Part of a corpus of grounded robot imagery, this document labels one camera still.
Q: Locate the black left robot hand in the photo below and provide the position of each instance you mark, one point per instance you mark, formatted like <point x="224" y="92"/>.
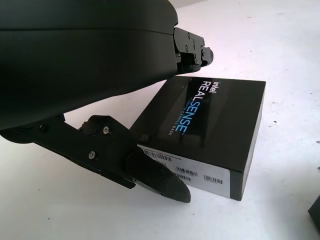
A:
<point x="75" y="62"/>

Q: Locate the black RealSense box lid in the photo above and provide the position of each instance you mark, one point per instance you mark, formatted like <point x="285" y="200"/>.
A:
<point x="212" y="125"/>

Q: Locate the black box base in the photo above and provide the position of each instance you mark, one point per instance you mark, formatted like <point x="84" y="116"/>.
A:
<point x="315" y="212"/>

